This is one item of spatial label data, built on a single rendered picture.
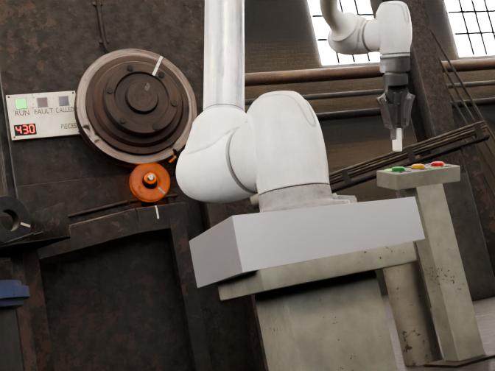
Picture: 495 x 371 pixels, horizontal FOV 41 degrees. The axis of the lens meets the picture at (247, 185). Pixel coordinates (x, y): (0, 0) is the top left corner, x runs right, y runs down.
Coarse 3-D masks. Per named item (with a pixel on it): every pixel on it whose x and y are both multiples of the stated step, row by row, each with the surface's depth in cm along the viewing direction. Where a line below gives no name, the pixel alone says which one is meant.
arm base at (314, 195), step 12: (276, 192) 134; (288, 192) 133; (300, 192) 132; (312, 192) 133; (324, 192) 135; (264, 204) 136; (276, 204) 133; (288, 204) 132; (300, 204) 132; (312, 204) 132; (324, 204) 132; (336, 204) 132
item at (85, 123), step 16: (96, 64) 253; (80, 80) 250; (80, 96) 248; (192, 96) 264; (80, 112) 247; (192, 112) 262; (96, 144) 246; (176, 144) 257; (128, 160) 249; (144, 160) 251; (160, 160) 253
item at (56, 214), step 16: (48, 208) 215; (64, 208) 211; (32, 224) 219; (48, 224) 215; (64, 224) 210; (32, 240) 219; (48, 240) 203; (0, 256) 209; (16, 256) 202; (32, 256) 204; (16, 272) 202; (32, 272) 202; (32, 288) 201; (32, 304) 199; (32, 320) 198; (32, 336) 197; (48, 336) 201; (32, 352) 196; (48, 352) 199; (32, 368) 196; (48, 368) 198
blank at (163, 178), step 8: (136, 168) 250; (144, 168) 252; (152, 168) 253; (160, 168) 254; (136, 176) 250; (160, 176) 253; (168, 176) 254; (136, 184) 249; (160, 184) 252; (168, 184) 253; (136, 192) 248; (144, 192) 249; (152, 192) 250; (160, 192) 251; (144, 200) 250; (152, 200) 250
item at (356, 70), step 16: (448, 64) 1008; (464, 64) 1019; (480, 64) 1030; (256, 80) 890; (272, 80) 899; (288, 80) 910; (304, 80) 920; (320, 80) 932; (304, 96) 938; (320, 96) 947; (336, 96) 957; (336, 112) 972; (352, 112) 980; (368, 112) 990
